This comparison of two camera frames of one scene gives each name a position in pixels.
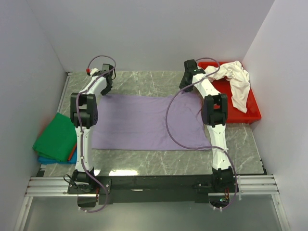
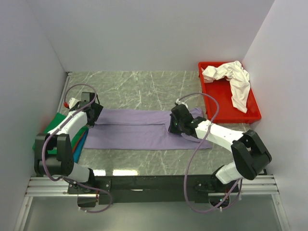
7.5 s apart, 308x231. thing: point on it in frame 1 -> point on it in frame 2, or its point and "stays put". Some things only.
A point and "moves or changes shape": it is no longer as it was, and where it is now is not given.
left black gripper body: x=107 y=90 -> x=97 y=109
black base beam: x=92 y=190 stays put
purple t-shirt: x=137 y=121 moves or changes shape
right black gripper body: x=185 y=85 -> x=176 y=127
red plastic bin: x=235 y=113 stays put
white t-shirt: x=239 y=79 stays put
